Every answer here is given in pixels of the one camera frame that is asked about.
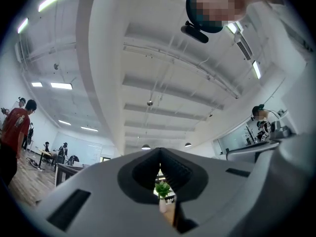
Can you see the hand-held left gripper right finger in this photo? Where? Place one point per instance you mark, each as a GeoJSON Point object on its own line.
{"type": "Point", "coordinates": [212, 194]}

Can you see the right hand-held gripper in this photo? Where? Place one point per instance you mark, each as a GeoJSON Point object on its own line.
{"type": "Point", "coordinates": [286, 181]}

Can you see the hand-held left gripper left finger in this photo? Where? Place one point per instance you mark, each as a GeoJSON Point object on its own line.
{"type": "Point", "coordinates": [103, 196]}

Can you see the black coat stand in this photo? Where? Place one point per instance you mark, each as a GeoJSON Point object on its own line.
{"type": "Point", "coordinates": [249, 133]}

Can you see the dark office desk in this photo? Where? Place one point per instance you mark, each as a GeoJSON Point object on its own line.
{"type": "Point", "coordinates": [66, 171]}

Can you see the black office chair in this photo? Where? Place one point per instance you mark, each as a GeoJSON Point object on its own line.
{"type": "Point", "coordinates": [73, 159]}

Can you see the green potted plant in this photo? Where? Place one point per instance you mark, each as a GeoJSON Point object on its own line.
{"type": "Point", "coordinates": [162, 188]}

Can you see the white vase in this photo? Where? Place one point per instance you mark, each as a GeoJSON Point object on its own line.
{"type": "Point", "coordinates": [162, 205]}

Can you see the black pendant lamp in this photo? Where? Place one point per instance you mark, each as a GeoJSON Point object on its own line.
{"type": "Point", "coordinates": [145, 146]}
{"type": "Point", "coordinates": [188, 145]}

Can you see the wooden table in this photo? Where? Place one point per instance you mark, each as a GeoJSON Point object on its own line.
{"type": "Point", "coordinates": [47, 153]}

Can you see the ceiling air vent grille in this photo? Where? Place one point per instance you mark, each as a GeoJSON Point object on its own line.
{"type": "Point", "coordinates": [244, 50]}

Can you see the teal cap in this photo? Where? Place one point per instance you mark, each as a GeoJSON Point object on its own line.
{"type": "Point", "coordinates": [195, 13]}

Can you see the ceiling dome camera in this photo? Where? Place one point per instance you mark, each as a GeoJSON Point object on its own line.
{"type": "Point", "coordinates": [149, 103]}

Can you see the black head camera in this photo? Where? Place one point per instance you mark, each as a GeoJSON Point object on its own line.
{"type": "Point", "coordinates": [195, 33]}

